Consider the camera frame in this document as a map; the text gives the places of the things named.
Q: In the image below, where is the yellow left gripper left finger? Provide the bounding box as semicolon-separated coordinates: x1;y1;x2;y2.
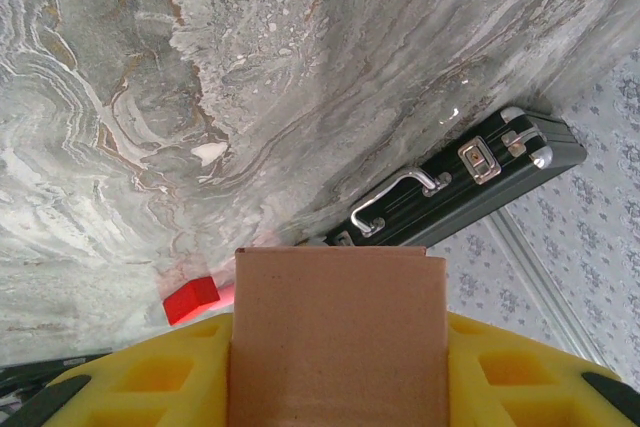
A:
0;310;236;427

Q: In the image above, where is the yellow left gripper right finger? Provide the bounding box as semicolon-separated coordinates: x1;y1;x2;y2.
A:
444;310;640;427

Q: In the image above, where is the salmon pink paper box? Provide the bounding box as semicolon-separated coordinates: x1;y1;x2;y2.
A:
227;245;451;427

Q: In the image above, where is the red block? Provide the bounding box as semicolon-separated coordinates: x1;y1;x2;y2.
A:
162;279;221;327

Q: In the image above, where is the black metal case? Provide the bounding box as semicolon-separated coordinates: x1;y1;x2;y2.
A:
319;105;589;251

